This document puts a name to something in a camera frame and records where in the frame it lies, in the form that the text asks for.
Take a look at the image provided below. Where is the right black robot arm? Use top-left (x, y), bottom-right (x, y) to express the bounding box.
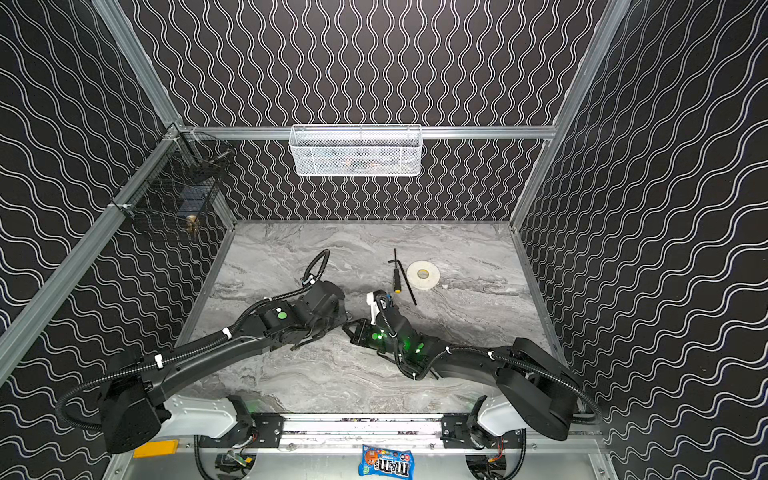
top-left (343, 297), bottom-right (603, 441)

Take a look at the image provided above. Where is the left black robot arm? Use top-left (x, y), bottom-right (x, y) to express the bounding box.
top-left (55, 249), bottom-right (348, 454)

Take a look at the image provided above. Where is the black hex key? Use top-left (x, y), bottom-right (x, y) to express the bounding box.
top-left (399, 260), bottom-right (418, 306)

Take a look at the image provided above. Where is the black yellow screwdriver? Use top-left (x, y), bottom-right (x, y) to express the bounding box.
top-left (391, 249), bottom-right (402, 294)

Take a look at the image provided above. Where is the white tape roll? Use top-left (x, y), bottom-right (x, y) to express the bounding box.
top-left (406, 260), bottom-right (441, 291)

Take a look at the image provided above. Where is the blue candy bag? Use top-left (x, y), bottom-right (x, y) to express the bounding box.
top-left (358, 445), bottom-right (415, 480)

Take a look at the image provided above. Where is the brass padlock in basket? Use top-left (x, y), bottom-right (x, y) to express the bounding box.
top-left (185, 215), bottom-right (200, 236)

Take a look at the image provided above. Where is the white mesh basket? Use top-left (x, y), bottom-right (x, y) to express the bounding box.
top-left (289, 124), bottom-right (424, 177)

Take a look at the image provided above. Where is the yellow block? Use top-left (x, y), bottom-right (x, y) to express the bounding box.
top-left (132, 439), bottom-right (179, 459)

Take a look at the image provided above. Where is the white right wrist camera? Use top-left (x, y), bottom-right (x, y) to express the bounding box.
top-left (366, 290), bottom-right (389, 325)

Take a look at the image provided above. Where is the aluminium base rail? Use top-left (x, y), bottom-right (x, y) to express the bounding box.
top-left (119, 412), bottom-right (601, 454)

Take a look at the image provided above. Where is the black wire basket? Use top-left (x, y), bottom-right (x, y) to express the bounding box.
top-left (120, 131), bottom-right (235, 244)

